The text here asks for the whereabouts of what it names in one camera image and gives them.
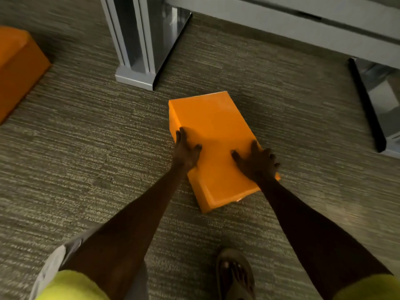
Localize yellow-green left shirt sleeve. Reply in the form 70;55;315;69
36;270;110;300

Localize person's foot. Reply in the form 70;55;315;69
220;260;248;292

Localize yellow-green right shirt sleeve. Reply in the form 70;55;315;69
332;274;400;300

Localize yellow-green shirt sleeve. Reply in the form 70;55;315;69
332;274;400;300
36;270;110;300

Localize large orange box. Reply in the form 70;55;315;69
0;26;52;125

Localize person's left hand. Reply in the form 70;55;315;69
171;127;203;176

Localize person's right hand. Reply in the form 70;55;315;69
231;140;281;185

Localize orange rectangular box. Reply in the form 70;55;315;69
168;91;281;214

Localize grey metal table leg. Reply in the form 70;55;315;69
99;0;192;91
348;57;400;159

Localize grey table crossbeam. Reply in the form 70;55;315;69
165;0;400;70

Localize grey trousers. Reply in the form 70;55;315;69
29;226;149;300

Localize grey sandal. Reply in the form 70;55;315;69
215;248;256;300

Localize person's left forearm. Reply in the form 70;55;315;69
59;167;189;300

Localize person's right forearm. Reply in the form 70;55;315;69
258;179;393;300

